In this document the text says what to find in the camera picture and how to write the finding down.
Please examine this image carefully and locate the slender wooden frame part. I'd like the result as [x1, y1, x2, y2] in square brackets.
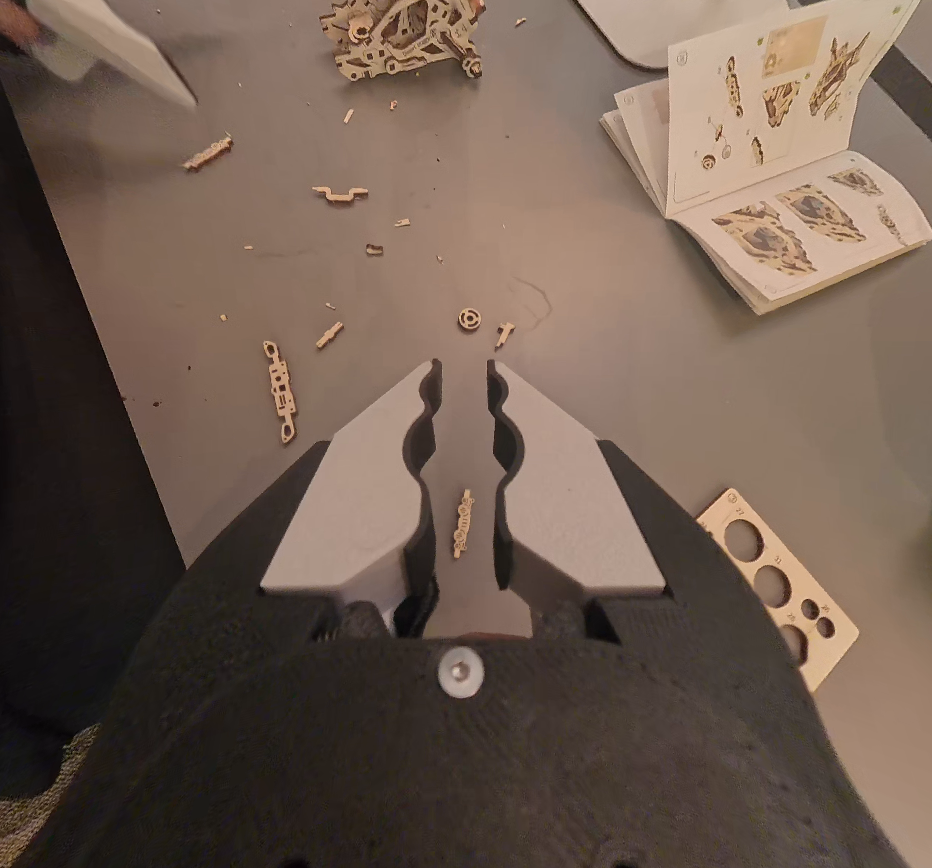
[261, 339, 300, 446]

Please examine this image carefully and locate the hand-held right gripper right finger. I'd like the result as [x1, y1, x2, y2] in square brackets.
[485, 359, 666, 637]

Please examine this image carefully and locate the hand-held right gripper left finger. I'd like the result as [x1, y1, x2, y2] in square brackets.
[259, 359, 444, 637]

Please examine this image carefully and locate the wooden model vehicle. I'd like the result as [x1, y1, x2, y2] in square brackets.
[318, 0, 486, 83]

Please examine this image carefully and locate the grey knit fabric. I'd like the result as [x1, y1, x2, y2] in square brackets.
[0, 722, 104, 868]

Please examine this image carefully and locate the small open instruction booklet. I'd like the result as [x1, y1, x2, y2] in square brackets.
[600, 0, 932, 316]

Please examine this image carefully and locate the thin wooden parts sheet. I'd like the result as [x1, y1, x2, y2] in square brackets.
[695, 488, 861, 694]

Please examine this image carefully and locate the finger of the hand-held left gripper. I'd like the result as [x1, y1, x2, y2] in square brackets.
[0, 0, 199, 109]

